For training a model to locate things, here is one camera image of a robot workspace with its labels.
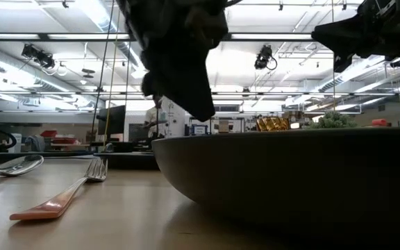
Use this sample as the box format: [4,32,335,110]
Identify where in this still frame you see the white panel board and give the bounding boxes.
[160,96,187,139]

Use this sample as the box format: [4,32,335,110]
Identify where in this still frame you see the blue framed sign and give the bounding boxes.
[190,124,208,136]

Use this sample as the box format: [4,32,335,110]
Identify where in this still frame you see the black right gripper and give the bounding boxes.
[310,0,400,74]

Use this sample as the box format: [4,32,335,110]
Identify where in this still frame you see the long black cable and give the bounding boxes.
[90,0,117,136]

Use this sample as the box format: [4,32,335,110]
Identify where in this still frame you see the black rectangular tray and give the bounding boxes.
[93,151,160,171]

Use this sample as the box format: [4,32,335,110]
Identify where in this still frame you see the white bin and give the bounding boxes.
[7,133,23,154]

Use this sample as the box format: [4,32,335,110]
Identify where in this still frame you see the red storage bins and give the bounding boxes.
[40,129,79,146]

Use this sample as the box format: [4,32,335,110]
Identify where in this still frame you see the yellow cable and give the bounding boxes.
[103,0,120,143]

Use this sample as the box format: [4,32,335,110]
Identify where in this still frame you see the person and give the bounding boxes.
[143,94,169,140]

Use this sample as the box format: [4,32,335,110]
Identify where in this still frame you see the black round plate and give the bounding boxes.
[151,126,400,244]

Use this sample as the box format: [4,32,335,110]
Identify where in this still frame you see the black aluminium table frame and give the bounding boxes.
[0,149,97,165]

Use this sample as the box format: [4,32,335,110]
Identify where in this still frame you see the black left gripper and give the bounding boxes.
[116,0,229,123]

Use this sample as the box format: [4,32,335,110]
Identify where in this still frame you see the black computer monitor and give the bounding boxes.
[97,104,127,142]

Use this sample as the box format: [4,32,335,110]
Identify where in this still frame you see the amber faceted glass cup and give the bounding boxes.
[256,117,290,133]

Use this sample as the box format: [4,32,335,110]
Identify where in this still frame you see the fork with orange handle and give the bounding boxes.
[9,158,109,222]

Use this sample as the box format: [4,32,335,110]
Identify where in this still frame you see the spoon with yellow-orange handle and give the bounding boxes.
[0,154,44,181]

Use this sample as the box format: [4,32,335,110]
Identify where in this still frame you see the small green potted plant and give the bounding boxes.
[306,110,359,130]

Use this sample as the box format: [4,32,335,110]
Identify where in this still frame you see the black hanging camera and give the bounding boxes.
[21,43,56,69]
[253,44,278,71]

